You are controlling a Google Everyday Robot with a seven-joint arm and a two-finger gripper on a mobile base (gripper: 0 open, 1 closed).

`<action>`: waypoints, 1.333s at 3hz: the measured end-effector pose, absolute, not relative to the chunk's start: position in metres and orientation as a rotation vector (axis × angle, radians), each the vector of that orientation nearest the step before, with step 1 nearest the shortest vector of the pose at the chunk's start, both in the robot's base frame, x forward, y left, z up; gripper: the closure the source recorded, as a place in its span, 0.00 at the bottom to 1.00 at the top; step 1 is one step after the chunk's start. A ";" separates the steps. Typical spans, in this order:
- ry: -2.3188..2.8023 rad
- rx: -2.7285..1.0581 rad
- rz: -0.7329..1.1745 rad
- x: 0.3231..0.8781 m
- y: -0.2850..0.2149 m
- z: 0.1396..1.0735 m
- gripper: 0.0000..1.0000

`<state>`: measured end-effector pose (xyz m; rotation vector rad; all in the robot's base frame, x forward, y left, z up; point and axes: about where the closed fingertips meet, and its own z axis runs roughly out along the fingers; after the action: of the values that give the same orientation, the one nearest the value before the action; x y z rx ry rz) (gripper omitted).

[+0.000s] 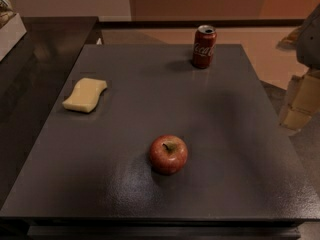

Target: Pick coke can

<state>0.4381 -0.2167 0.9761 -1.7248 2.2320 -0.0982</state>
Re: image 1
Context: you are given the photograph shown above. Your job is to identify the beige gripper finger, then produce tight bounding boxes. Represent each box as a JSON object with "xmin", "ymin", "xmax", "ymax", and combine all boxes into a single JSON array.
[{"xmin": 279, "ymin": 69, "xmax": 320, "ymax": 131}]

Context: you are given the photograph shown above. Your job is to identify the red coke can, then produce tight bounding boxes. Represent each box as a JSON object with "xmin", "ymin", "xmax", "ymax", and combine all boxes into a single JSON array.
[{"xmin": 192, "ymin": 25, "xmax": 217, "ymax": 69}]

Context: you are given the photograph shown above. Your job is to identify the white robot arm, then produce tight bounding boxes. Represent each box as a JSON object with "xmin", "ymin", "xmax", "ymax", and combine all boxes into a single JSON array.
[{"xmin": 279, "ymin": 5, "xmax": 320, "ymax": 132}]

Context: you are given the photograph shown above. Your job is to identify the red apple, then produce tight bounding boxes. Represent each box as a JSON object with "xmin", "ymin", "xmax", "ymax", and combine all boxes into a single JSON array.
[{"xmin": 149, "ymin": 135, "xmax": 188, "ymax": 175}]

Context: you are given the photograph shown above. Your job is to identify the yellow sponge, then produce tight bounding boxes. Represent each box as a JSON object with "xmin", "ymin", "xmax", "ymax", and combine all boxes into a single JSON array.
[{"xmin": 62, "ymin": 78, "xmax": 107, "ymax": 113}]

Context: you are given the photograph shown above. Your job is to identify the dark side counter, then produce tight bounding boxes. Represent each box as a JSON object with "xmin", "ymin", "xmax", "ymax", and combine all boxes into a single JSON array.
[{"xmin": 0, "ymin": 16, "xmax": 101, "ymax": 207}]

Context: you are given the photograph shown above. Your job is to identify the white box on counter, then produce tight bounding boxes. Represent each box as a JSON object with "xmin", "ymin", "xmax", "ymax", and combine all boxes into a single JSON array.
[{"xmin": 0, "ymin": 14, "xmax": 27, "ymax": 61}]

